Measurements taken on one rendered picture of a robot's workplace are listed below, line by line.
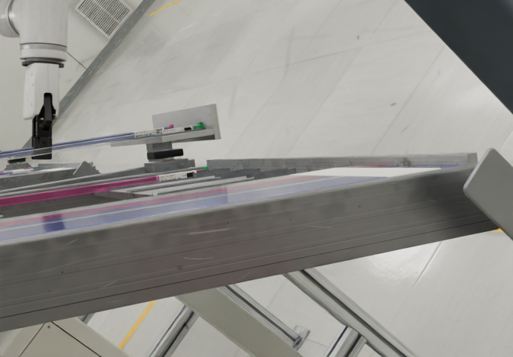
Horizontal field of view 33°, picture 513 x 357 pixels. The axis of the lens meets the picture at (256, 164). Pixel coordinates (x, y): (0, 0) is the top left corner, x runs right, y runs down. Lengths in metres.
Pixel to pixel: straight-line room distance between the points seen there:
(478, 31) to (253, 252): 0.90
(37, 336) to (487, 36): 1.26
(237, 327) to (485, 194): 1.06
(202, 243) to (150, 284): 0.05
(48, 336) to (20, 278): 1.52
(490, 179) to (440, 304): 1.27
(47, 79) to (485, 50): 0.77
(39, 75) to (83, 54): 7.48
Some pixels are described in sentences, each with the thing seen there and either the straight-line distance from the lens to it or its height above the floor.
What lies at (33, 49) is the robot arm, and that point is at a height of 1.04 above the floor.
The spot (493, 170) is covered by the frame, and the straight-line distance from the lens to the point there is 0.75.
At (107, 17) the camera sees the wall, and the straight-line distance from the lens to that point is 9.15.
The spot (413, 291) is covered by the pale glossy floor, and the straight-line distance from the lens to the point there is 2.11.
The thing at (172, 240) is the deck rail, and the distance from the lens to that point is 0.66.
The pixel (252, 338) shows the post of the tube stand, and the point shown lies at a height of 0.35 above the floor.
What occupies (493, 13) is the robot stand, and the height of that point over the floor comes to 0.55.
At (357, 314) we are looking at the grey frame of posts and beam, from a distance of 1.57.
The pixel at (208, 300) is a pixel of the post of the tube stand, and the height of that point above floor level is 0.48.
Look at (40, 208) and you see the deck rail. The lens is 1.32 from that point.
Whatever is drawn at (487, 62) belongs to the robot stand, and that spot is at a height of 0.47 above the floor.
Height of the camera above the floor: 1.13
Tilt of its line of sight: 19 degrees down
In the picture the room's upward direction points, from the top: 49 degrees counter-clockwise
